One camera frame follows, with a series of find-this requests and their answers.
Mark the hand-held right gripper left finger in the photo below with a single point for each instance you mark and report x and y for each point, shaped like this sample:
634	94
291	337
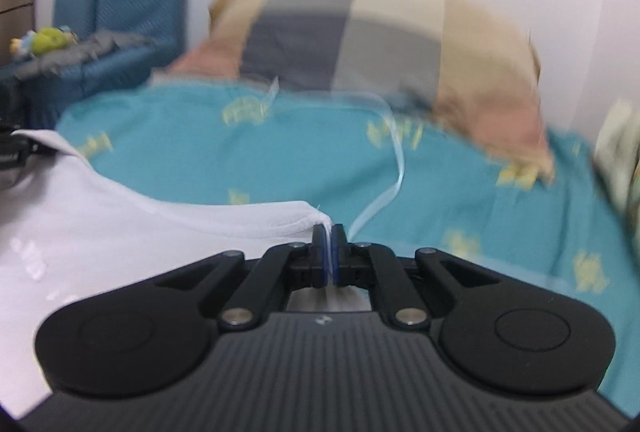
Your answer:
320	257

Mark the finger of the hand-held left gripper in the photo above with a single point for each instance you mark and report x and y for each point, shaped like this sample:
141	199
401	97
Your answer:
15	152

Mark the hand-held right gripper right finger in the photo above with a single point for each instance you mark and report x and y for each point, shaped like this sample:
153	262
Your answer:
338	257

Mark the white shirt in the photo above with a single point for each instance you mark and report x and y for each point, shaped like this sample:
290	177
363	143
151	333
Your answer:
125	232

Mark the green plush toy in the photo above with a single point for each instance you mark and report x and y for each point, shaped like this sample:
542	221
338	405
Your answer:
47	41

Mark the teal printed bed sheet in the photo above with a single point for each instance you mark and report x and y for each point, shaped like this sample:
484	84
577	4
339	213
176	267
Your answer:
450	212

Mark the grey cloth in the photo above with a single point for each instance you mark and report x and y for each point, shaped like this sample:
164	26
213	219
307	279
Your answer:
85	52

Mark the checked beige grey pillow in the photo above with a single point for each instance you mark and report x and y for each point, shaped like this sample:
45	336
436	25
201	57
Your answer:
350	32

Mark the pale green cloth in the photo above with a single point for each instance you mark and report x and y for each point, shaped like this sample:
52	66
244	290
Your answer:
617	152

